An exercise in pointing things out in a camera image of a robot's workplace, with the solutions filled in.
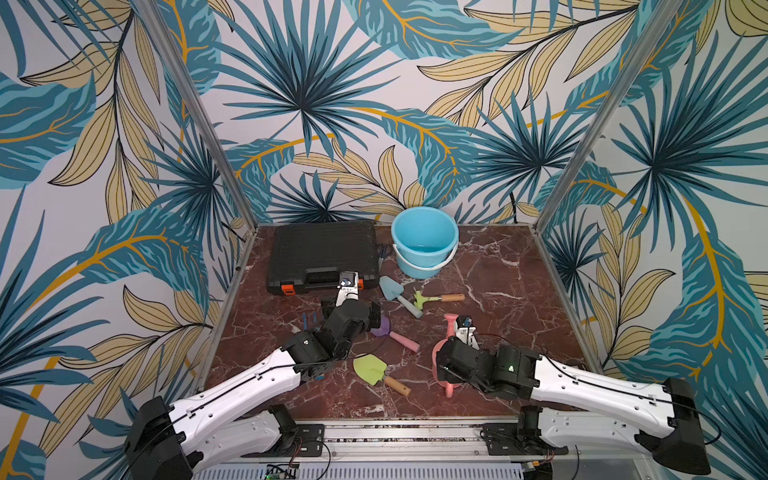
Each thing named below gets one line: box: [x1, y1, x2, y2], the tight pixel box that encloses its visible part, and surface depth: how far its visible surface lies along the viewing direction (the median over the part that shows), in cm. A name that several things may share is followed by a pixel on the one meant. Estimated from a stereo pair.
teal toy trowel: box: [379, 275, 423, 318], surface depth 103 cm
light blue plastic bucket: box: [391, 206, 459, 280], surface depth 98 cm
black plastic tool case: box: [266, 220, 380, 296], surface depth 105 cm
